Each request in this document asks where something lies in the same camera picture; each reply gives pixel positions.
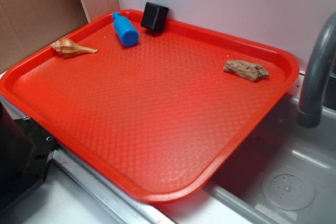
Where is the red plastic tray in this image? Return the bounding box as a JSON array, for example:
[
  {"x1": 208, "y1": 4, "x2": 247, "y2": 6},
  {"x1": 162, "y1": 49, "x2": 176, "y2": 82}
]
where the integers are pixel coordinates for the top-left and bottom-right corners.
[{"x1": 1, "y1": 10, "x2": 299, "y2": 202}]

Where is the brown driftwood piece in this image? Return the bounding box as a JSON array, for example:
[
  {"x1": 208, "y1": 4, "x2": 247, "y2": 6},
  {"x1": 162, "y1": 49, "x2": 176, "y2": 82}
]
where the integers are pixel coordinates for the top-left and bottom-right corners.
[{"x1": 223, "y1": 60, "x2": 270, "y2": 82}]

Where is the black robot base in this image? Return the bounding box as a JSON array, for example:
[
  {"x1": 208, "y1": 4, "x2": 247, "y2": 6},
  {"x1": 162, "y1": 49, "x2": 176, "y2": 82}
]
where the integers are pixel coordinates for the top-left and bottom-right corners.
[{"x1": 1, "y1": 105, "x2": 55, "y2": 213}]

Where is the blue plastic bottle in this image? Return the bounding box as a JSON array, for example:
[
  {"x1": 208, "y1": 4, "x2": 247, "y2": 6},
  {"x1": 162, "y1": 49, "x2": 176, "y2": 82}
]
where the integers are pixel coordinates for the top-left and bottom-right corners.
[{"x1": 112, "y1": 12, "x2": 140, "y2": 47}]

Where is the brown cardboard panel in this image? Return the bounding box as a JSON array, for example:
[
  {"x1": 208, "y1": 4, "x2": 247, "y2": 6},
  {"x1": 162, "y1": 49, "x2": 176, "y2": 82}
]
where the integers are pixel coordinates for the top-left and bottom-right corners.
[{"x1": 1, "y1": 0, "x2": 119, "y2": 72}]

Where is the grey toy sink basin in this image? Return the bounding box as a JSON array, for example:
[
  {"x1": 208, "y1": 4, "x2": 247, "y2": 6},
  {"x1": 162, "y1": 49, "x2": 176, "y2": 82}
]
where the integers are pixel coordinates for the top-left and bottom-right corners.
[{"x1": 159, "y1": 95, "x2": 335, "y2": 223}]

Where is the round sink drain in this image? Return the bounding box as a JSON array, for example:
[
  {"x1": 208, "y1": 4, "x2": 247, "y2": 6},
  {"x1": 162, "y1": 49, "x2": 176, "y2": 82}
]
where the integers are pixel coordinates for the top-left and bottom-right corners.
[{"x1": 262, "y1": 168, "x2": 315, "y2": 211}]

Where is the grey sink faucet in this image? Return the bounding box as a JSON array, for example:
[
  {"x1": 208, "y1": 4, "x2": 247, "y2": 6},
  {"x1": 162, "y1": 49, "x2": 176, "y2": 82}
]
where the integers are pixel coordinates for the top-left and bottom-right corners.
[{"x1": 297, "y1": 13, "x2": 335, "y2": 128}]

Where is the striped conch shell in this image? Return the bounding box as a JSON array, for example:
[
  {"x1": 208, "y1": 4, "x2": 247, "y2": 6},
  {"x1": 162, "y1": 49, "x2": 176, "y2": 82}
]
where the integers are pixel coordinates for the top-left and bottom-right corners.
[{"x1": 50, "y1": 38, "x2": 98, "y2": 58}]

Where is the black square block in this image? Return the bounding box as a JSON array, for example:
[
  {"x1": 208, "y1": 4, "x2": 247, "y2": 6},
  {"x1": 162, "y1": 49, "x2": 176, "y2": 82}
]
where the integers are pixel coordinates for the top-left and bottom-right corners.
[{"x1": 141, "y1": 2, "x2": 169, "y2": 33}]

